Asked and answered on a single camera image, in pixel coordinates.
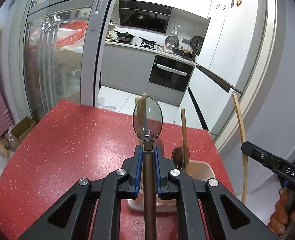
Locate dark spoon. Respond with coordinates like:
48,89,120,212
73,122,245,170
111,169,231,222
171,146,189,172

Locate plain wooden chopstick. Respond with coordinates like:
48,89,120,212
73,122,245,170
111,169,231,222
232,92,248,204
181,108,189,171

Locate grey handled spoon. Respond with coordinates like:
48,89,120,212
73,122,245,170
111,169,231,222
133,96,163,239

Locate person right hand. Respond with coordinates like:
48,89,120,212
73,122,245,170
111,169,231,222
267,188,295,236

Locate beige cutlery holder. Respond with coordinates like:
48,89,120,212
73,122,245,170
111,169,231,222
126,160,216,214

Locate cardboard box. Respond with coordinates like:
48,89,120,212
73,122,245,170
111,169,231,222
11,116,37,143

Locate white refrigerator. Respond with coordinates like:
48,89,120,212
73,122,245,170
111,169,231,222
180,0,266,138

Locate black built-in oven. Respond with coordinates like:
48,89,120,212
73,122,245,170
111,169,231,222
149,55,194,92

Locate black wok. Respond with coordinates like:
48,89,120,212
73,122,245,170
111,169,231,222
114,30,135,43

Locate glass sliding door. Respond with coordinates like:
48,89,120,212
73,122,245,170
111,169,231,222
23,0,103,121

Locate black range hood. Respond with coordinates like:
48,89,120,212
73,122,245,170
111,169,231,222
118,0,172,34

